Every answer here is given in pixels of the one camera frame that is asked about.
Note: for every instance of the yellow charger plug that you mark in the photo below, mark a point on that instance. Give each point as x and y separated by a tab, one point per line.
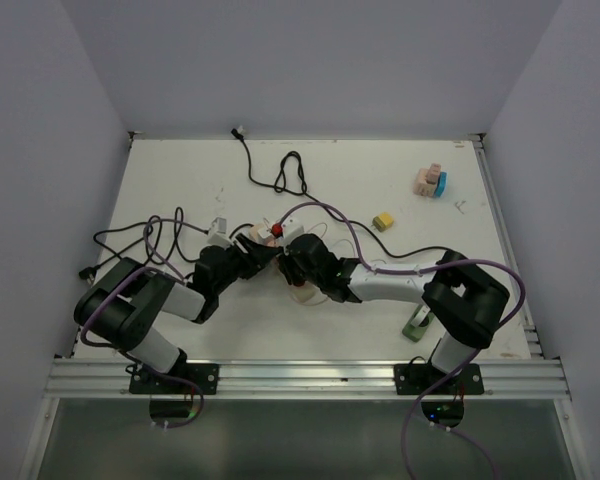
382	221

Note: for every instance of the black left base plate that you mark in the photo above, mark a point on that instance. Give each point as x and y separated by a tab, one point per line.
175	380

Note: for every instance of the brown plug on adapter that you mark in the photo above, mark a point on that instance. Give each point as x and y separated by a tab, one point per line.
433	171

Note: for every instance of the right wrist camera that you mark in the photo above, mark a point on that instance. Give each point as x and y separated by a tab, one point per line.
287	229

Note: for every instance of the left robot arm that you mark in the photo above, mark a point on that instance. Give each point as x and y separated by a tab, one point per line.
119	311

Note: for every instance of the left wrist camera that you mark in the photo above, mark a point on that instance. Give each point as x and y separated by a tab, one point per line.
217	233

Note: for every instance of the beige power strip red sockets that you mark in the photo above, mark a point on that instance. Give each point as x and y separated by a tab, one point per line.
306	294

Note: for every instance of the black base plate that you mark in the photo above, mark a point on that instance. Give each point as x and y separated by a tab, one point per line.
415	378
175	380

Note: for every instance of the beige cube socket adapter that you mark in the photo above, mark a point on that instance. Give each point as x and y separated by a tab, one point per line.
425	183

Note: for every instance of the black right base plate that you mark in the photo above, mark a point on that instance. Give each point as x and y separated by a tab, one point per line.
415	378

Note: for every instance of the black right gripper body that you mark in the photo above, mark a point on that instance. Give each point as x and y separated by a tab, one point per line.
294	272

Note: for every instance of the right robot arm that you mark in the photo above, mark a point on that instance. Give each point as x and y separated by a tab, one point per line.
465	299

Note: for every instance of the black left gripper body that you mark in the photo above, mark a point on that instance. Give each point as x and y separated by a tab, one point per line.
237	265

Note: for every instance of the blue round adapter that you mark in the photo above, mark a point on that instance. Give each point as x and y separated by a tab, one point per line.
441	185

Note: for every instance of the aluminium front rail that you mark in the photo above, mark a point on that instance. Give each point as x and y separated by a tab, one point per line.
312	380

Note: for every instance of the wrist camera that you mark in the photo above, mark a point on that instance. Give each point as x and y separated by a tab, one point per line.
217	233
287	229

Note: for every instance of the green power strip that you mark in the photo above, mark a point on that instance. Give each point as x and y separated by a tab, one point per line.
418	323

